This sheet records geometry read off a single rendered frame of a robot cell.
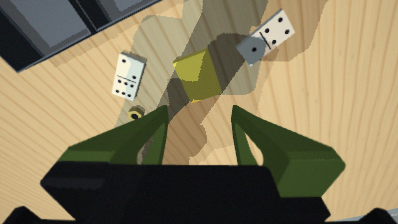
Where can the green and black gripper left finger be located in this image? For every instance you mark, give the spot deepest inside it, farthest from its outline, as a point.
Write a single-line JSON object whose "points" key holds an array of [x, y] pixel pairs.
{"points": [[121, 145]]}

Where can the yellow hex nut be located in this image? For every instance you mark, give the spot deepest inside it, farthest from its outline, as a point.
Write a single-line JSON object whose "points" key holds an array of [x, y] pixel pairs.
{"points": [[135, 113]]}

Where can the white domino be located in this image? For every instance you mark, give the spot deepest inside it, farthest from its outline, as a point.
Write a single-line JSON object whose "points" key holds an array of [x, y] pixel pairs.
{"points": [[127, 77], [266, 37]]}

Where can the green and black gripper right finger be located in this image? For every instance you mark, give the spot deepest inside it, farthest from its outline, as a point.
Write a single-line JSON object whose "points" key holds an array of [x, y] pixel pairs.
{"points": [[300, 166]]}

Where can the dark blue rack of labelled bins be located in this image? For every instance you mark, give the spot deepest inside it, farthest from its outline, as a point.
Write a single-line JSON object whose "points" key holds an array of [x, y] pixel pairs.
{"points": [[32, 30]]}

